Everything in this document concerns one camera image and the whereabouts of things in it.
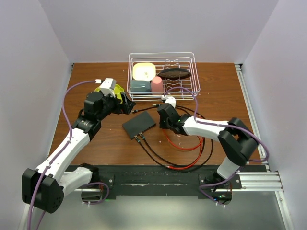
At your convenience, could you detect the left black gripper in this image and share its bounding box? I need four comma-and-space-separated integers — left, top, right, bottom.
97, 91, 136, 121

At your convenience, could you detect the black network switch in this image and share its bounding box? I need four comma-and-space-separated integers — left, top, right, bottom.
122, 111, 156, 139

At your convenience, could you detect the black ethernet cable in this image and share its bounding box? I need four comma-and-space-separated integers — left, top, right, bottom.
133, 103, 207, 167
134, 134, 214, 171

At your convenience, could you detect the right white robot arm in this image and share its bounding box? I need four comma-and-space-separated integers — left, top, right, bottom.
157, 103, 260, 188

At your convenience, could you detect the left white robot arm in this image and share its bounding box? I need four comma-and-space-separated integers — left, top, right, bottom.
22, 92, 136, 213

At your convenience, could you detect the green scalloped plate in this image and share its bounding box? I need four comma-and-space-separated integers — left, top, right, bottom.
94, 84, 124, 102

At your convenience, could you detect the grey-blue cup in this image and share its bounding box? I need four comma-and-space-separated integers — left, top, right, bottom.
130, 80, 151, 93

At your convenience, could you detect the pink plastic cup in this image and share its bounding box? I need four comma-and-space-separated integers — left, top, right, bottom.
151, 76, 164, 94

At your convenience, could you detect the yellow square bowl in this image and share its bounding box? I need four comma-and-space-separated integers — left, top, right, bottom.
132, 62, 156, 81

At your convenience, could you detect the dark brown oval plate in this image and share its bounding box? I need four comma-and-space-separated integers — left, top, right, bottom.
157, 68, 192, 80

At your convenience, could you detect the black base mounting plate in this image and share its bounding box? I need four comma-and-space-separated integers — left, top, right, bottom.
62, 164, 267, 201

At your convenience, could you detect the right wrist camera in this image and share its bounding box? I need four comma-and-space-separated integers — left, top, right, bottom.
162, 95, 176, 108

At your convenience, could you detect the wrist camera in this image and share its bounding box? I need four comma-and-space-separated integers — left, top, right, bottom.
162, 95, 176, 108
98, 78, 117, 96

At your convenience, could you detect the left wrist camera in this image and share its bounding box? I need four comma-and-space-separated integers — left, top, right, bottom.
98, 78, 117, 96

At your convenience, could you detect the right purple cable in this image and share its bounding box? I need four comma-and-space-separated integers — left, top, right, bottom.
163, 86, 270, 206

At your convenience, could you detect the purple cable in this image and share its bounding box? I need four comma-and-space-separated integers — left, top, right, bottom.
163, 86, 270, 206
26, 79, 110, 230

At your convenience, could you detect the white wire dish rack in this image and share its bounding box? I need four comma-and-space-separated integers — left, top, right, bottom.
127, 52, 201, 101

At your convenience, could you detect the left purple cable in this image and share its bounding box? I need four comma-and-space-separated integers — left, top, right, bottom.
26, 79, 110, 230

